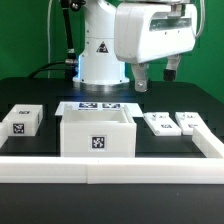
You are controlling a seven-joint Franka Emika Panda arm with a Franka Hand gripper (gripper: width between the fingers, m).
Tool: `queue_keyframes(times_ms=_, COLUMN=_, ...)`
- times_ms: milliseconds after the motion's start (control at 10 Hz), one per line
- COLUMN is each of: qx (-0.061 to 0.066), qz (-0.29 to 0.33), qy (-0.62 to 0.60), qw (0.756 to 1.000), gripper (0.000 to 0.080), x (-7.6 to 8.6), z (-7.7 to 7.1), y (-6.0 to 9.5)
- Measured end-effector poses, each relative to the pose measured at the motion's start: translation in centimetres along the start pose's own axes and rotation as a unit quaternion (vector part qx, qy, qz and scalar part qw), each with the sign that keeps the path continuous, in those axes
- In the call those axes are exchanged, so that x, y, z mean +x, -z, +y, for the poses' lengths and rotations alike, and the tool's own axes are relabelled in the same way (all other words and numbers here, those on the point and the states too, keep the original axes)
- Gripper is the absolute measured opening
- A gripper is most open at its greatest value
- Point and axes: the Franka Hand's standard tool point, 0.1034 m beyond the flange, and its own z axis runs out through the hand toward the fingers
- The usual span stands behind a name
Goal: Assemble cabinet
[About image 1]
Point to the white marker sheet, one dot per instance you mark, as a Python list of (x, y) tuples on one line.
[(133, 109)]

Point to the small white cabinet top box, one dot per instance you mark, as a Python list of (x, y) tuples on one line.
[(24, 119)]

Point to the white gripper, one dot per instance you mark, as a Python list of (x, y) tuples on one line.
[(145, 32)]

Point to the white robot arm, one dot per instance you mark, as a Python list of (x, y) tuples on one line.
[(97, 67)]

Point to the white cabinet door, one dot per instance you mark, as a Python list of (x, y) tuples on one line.
[(187, 121), (161, 124)]

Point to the white cabinet body box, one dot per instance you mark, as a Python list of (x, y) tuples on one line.
[(97, 133)]

